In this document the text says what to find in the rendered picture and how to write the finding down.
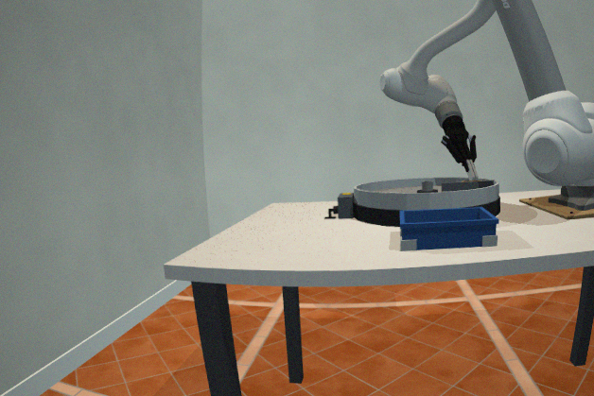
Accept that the blue crate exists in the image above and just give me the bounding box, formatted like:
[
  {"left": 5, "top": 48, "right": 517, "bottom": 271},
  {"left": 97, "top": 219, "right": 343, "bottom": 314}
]
[{"left": 400, "top": 207, "right": 499, "bottom": 251}]

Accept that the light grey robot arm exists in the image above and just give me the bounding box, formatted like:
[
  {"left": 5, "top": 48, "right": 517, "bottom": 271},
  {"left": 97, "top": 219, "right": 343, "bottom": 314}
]
[{"left": 380, "top": 0, "right": 594, "bottom": 211}]

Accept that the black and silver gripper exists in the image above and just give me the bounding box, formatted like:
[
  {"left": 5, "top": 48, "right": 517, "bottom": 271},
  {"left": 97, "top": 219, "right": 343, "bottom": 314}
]
[{"left": 441, "top": 115, "right": 479, "bottom": 181}]

